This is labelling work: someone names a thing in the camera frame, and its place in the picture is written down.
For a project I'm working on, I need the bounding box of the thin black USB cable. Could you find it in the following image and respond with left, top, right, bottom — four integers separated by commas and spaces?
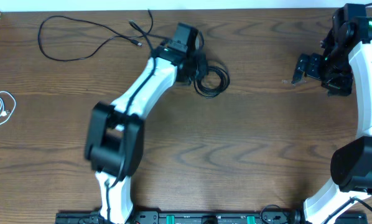
37, 9, 154, 62

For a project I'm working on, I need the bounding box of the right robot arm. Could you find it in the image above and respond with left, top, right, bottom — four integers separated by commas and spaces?
287, 3, 372, 223

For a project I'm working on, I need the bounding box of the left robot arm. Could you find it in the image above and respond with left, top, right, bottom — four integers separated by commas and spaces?
84, 23, 208, 223

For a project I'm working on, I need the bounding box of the clear tape strip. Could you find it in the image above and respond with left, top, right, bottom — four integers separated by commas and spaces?
282, 80, 307, 86

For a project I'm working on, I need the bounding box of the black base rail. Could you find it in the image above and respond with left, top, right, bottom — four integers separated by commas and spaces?
55, 210, 368, 224

